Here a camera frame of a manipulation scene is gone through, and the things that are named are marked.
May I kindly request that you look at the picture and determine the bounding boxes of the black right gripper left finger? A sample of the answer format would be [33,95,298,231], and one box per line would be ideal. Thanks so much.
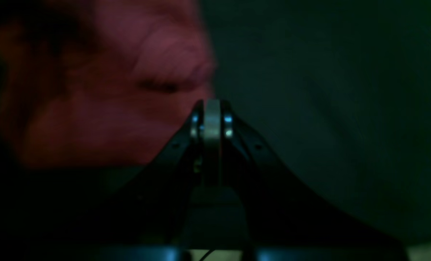
[25,100,222,261]

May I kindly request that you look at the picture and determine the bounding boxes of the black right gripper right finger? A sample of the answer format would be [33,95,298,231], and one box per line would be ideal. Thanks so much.
[220,101,408,261]

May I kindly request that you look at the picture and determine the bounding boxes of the dark red long-sleeve shirt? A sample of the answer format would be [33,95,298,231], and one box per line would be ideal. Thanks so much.
[0,0,214,169]

